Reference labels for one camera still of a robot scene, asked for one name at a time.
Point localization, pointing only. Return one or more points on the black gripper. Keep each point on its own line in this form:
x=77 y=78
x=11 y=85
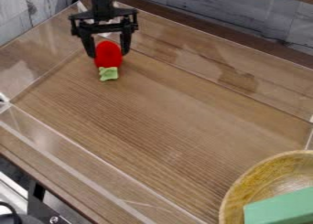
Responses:
x=105 y=19

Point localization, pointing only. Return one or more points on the red plush strawberry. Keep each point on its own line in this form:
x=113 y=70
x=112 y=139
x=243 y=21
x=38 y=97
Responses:
x=108 y=60

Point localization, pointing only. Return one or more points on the wooden bowl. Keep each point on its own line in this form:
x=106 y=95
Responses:
x=278 y=175

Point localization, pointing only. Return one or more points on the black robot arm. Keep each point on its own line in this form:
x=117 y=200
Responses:
x=105 y=18

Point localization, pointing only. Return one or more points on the clear acrylic enclosure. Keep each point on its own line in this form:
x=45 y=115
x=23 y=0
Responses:
x=144 y=150

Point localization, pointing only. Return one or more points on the black table leg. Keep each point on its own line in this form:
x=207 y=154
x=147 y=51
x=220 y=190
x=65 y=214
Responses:
x=40 y=191

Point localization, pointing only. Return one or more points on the green foam block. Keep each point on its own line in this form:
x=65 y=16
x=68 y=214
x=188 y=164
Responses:
x=291 y=208

